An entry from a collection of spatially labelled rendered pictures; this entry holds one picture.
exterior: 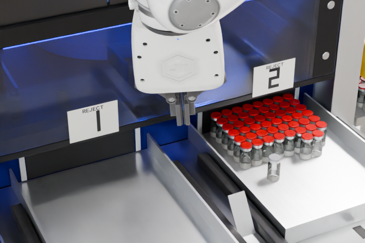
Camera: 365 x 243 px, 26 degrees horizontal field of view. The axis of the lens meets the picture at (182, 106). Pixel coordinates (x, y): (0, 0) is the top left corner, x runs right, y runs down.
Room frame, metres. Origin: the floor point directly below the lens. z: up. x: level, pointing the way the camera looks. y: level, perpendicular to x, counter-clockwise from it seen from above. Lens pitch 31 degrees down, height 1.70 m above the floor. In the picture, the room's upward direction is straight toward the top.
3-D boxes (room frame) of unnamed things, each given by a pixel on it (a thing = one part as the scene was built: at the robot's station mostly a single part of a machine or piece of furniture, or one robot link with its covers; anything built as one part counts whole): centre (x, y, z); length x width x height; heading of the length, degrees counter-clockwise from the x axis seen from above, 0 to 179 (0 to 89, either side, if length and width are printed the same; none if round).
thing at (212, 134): (1.29, -0.13, 0.90); 0.18 x 0.02 x 0.05; 116
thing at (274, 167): (1.12, -0.16, 0.90); 0.02 x 0.02 x 0.04
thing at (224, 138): (1.25, -0.15, 0.90); 0.18 x 0.02 x 0.05; 116
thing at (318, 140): (1.19, -0.24, 0.90); 0.02 x 0.02 x 0.05
